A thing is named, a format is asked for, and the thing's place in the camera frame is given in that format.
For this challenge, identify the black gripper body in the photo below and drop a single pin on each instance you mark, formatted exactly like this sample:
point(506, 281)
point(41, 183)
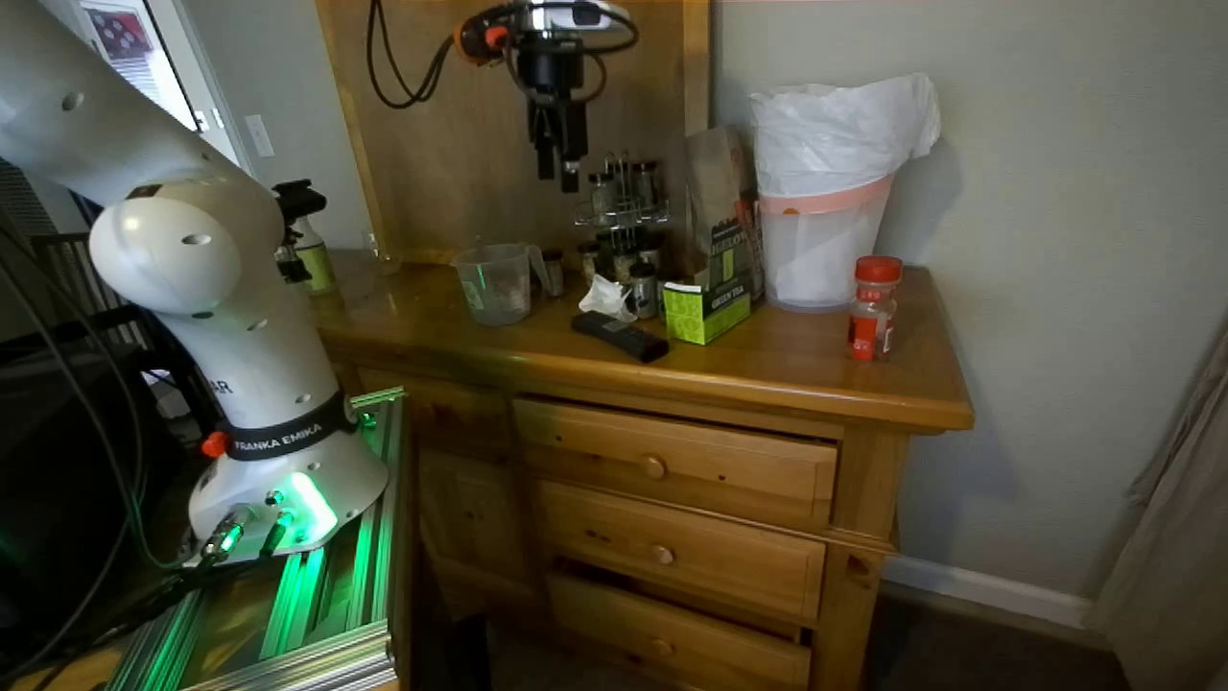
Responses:
point(555, 85)

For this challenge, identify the white napkin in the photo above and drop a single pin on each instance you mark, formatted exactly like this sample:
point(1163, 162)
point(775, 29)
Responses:
point(607, 302)

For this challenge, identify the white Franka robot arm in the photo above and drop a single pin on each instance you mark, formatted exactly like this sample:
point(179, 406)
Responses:
point(243, 347)

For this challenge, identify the translucent white bin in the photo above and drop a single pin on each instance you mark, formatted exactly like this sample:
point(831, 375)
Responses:
point(820, 252)

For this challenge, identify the wooden dresser back panel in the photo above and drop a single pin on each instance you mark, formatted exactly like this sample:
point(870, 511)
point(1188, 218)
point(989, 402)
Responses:
point(446, 168)

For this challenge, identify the clear plastic measuring jug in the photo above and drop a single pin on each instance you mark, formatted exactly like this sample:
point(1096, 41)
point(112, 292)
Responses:
point(494, 284)

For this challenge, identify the brown paper bag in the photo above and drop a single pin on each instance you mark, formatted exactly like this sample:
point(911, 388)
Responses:
point(715, 195)

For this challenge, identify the black remote control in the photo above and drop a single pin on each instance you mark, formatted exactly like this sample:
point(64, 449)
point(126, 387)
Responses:
point(619, 334)

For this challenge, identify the green cardboard box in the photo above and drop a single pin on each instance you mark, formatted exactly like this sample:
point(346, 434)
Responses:
point(706, 309)

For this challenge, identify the spray bottle with black trigger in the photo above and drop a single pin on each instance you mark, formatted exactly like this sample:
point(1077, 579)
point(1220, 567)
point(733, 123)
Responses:
point(308, 252)

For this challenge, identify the wooden dresser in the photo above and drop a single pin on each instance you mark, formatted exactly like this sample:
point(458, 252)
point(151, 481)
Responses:
point(793, 370)

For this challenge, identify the wide wooden drawer with knob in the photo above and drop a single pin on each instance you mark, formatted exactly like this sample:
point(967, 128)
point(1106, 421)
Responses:
point(678, 462)
point(685, 549)
point(678, 638)

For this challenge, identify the aluminium extrusion robot stand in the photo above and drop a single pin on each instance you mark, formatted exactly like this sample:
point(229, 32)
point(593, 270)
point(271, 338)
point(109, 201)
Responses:
point(320, 602)

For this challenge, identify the beige curtain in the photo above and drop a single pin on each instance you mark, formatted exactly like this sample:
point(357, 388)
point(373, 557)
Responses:
point(1172, 540)

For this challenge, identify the white wall light switch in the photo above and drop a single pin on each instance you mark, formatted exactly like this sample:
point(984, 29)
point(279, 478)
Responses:
point(257, 136)

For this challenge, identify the white window frame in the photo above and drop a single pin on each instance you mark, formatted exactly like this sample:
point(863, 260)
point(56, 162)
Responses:
point(173, 52)

